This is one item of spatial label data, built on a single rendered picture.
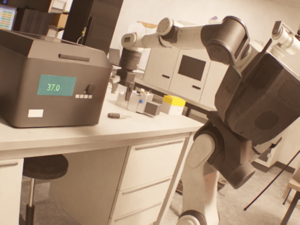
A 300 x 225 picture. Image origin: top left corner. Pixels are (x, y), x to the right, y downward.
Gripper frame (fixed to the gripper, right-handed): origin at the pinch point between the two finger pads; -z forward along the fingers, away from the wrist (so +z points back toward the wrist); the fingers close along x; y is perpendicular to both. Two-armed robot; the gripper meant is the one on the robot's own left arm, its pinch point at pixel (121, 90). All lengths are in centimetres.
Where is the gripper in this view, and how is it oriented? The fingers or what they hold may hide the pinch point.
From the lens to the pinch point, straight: 142.8
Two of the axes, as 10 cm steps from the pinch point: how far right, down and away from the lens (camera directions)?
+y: -7.1, -0.5, -7.0
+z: 2.7, -9.4, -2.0
